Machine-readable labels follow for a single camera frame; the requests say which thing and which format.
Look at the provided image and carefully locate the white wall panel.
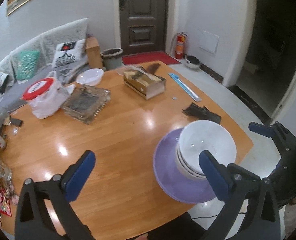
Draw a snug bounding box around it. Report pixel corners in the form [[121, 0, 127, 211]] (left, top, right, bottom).
[[198, 31, 219, 54]]

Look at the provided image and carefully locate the black crumpled wrapper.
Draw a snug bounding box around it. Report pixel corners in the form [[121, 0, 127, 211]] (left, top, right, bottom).
[[183, 102, 221, 124]]

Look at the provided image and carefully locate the large white bowl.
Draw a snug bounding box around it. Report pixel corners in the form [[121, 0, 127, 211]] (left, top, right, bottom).
[[175, 120, 236, 181]]

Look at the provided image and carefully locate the red snack packet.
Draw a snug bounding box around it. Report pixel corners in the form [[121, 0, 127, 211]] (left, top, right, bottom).
[[0, 187, 13, 217]]

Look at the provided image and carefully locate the purple plate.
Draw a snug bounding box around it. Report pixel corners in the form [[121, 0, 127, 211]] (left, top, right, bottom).
[[153, 128, 215, 204]]

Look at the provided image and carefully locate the gold tissue box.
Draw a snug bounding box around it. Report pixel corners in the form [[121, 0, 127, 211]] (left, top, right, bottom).
[[123, 66, 166, 100]]

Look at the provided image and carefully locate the teal cushion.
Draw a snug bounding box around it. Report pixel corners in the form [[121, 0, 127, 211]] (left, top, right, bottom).
[[16, 50, 40, 81]]

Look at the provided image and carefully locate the clear plastic box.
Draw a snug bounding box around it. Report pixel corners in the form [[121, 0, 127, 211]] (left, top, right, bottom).
[[61, 85, 110, 124]]

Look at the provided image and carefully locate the grey trash bin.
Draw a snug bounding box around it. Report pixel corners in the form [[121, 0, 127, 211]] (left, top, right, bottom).
[[100, 48, 123, 70]]

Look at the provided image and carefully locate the wooden side cabinet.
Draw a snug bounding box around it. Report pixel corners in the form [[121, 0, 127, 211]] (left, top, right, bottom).
[[85, 37, 103, 69]]

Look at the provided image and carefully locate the white plastic bag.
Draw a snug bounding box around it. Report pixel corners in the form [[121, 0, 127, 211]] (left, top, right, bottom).
[[24, 78, 76, 119]]

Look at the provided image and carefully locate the red lidded container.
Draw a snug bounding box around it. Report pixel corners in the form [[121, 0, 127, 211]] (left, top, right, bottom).
[[21, 77, 55, 101]]

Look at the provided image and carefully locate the black white pet bowl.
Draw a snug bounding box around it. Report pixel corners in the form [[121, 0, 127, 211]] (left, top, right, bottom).
[[184, 55, 201, 70]]

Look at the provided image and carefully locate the red door mat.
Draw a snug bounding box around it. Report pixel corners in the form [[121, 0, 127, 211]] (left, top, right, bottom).
[[122, 51, 180, 64]]

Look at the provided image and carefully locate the grey sofa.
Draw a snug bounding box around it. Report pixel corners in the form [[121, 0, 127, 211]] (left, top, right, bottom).
[[0, 18, 89, 113]]

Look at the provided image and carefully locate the white plastic bowl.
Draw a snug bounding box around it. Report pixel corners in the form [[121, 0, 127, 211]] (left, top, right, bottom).
[[76, 68, 104, 86]]

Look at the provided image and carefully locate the blue packaged toothbrush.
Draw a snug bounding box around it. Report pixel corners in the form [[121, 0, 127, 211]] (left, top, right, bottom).
[[168, 73, 202, 102]]

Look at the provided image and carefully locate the white tree-print cushion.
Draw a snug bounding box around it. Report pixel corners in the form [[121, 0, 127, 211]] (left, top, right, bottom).
[[52, 40, 85, 68]]

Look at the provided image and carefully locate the black phone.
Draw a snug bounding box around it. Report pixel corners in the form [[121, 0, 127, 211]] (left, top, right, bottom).
[[10, 116, 23, 127]]

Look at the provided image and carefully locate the dark entrance door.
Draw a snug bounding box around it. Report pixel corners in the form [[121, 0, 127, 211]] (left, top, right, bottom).
[[119, 0, 168, 55]]

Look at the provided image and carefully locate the red fire extinguisher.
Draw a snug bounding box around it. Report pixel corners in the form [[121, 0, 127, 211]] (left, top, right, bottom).
[[172, 31, 188, 59]]

